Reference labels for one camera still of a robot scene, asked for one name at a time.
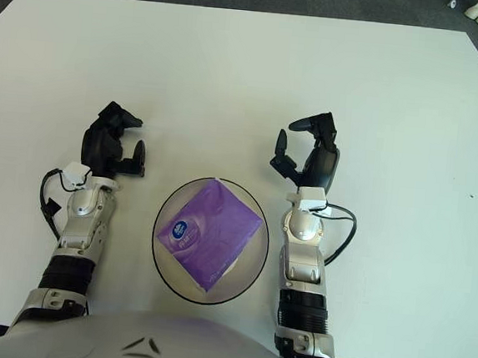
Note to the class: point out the grey robot torso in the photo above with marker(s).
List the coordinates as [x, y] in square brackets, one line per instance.
[145, 346]

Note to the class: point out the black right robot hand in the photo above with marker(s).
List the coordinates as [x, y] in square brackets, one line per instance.
[324, 161]

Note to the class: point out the purple tissue paper pack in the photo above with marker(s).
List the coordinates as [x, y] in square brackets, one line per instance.
[214, 227]

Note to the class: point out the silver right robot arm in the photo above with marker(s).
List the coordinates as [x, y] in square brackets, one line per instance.
[301, 251]

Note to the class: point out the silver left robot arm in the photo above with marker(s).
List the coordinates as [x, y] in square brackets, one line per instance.
[81, 215]

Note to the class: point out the white plate with black rim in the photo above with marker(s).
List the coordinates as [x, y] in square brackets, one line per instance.
[257, 256]

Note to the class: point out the small white object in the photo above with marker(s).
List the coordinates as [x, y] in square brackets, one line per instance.
[451, 4]

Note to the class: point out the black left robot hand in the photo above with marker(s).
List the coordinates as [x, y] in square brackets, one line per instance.
[99, 148]

